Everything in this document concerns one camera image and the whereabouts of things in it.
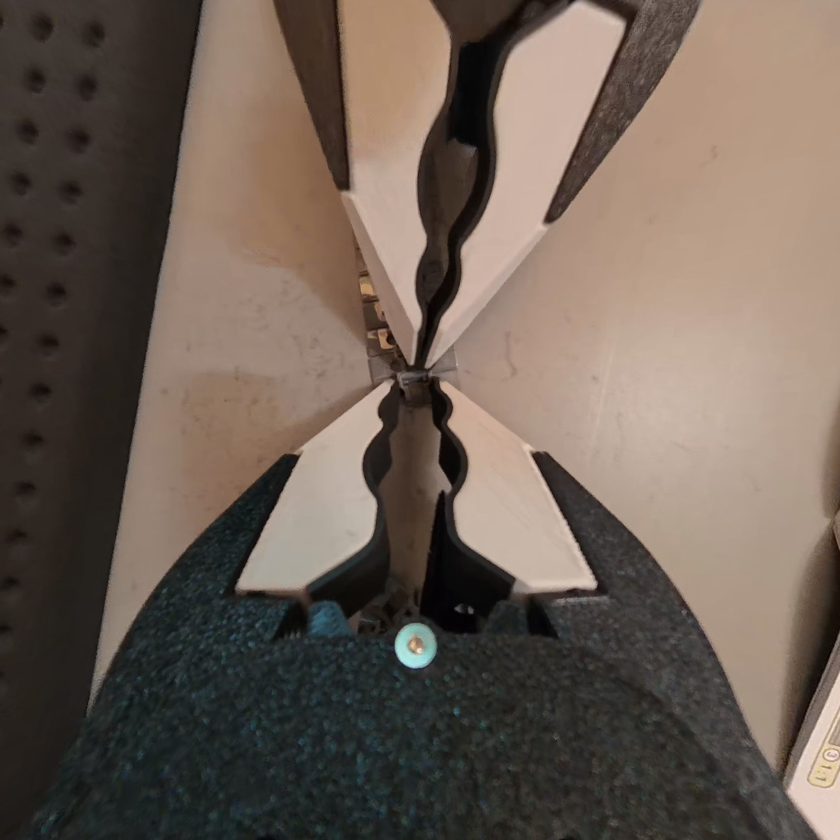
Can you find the grey desk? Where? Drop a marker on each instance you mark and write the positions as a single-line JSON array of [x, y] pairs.
[[656, 328]]

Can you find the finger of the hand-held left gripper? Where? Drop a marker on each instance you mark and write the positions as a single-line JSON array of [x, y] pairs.
[[544, 131], [387, 131]]

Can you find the single grey track link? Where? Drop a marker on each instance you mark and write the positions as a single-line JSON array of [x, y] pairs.
[[384, 369]]

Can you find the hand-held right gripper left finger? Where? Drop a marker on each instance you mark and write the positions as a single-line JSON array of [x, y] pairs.
[[308, 525]]

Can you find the instruction booklet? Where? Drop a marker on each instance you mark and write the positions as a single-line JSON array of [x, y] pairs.
[[820, 754]]

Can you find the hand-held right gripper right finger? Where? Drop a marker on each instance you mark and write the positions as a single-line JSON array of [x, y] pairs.
[[525, 525]]

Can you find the pile of grey track links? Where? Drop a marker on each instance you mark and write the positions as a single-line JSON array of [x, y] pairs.
[[387, 607]]

